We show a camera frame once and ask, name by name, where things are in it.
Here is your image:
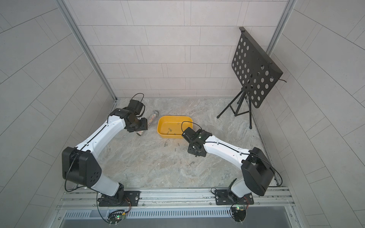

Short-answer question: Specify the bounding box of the yellow plastic storage box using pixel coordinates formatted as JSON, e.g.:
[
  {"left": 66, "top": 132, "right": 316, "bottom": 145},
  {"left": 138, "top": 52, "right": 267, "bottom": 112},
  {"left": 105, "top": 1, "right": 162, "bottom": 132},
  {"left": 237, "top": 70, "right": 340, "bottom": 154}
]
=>
[{"left": 157, "top": 116, "right": 193, "bottom": 139}]

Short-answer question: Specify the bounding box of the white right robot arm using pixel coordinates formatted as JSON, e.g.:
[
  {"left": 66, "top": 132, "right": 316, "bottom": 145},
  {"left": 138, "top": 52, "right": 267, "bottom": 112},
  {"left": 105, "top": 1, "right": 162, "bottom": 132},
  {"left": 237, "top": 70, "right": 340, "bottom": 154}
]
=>
[{"left": 182, "top": 127, "right": 275, "bottom": 199}]

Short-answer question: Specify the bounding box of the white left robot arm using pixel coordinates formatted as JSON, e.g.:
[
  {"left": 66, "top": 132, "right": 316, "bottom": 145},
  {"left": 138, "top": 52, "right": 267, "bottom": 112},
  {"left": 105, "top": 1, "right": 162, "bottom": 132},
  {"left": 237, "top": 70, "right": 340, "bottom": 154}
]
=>
[{"left": 62, "top": 105, "right": 148, "bottom": 199}]

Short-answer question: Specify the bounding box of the right controller circuit board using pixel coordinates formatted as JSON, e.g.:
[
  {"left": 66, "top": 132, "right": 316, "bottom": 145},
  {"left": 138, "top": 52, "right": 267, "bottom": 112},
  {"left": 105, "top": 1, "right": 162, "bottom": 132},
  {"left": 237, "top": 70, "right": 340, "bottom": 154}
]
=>
[{"left": 230, "top": 207, "right": 247, "bottom": 222}]

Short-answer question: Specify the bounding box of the controller circuit board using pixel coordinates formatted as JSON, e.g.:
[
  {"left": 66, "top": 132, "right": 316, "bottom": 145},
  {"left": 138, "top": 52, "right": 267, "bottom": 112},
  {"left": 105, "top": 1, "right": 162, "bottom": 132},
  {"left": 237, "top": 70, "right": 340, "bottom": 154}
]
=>
[
  {"left": 107, "top": 210, "right": 126, "bottom": 226},
  {"left": 230, "top": 207, "right": 247, "bottom": 222}
]

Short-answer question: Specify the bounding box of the left controller circuit board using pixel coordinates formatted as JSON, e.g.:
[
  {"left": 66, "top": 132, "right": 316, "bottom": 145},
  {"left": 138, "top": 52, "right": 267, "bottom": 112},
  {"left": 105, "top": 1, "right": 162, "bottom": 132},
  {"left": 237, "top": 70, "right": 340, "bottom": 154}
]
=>
[{"left": 107, "top": 210, "right": 126, "bottom": 226}]

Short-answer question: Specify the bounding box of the black perforated music stand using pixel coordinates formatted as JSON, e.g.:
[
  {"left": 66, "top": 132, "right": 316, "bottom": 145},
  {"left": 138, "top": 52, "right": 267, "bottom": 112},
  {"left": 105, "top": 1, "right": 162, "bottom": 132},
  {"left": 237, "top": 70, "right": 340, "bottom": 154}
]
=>
[{"left": 217, "top": 27, "right": 287, "bottom": 129}]

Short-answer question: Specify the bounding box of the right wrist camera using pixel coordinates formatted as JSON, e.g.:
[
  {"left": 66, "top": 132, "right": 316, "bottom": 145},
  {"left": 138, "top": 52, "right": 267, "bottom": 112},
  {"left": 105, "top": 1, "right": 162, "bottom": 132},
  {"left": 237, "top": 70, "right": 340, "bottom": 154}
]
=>
[{"left": 182, "top": 127, "right": 201, "bottom": 143}]

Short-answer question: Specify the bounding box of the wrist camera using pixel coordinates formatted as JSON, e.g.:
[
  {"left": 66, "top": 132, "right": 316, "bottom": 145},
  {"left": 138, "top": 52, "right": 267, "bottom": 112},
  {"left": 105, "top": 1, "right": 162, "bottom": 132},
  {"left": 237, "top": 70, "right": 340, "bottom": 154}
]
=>
[
  {"left": 182, "top": 127, "right": 201, "bottom": 143},
  {"left": 126, "top": 99, "right": 145, "bottom": 117}
]

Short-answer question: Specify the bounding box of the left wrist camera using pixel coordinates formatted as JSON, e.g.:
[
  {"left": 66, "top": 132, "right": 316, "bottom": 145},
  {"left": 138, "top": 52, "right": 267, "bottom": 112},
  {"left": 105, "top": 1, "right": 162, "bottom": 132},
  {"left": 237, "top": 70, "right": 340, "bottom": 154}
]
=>
[{"left": 126, "top": 99, "right": 145, "bottom": 117}]

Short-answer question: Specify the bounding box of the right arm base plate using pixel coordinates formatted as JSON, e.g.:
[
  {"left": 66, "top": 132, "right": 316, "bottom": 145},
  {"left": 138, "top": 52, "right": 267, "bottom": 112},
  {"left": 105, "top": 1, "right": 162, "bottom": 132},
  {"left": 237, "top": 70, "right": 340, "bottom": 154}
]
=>
[{"left": 211, "top": 188, "right": 254, "bottom": 206}]

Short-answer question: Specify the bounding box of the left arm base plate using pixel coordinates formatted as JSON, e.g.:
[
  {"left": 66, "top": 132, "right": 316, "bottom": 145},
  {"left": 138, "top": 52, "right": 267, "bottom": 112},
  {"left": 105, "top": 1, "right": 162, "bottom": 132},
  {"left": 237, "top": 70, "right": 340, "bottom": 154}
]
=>
[{"left": 97, "top": 191, "right": 141, "bottom": 207}]

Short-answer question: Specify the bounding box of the aluminium mounting rail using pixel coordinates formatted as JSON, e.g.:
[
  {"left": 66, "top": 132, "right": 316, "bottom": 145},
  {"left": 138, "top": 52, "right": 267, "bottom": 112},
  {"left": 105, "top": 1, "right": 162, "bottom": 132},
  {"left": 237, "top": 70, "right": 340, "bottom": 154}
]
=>
[{"left": 56, "top": 187, "right": 295, "bottom": 210}]

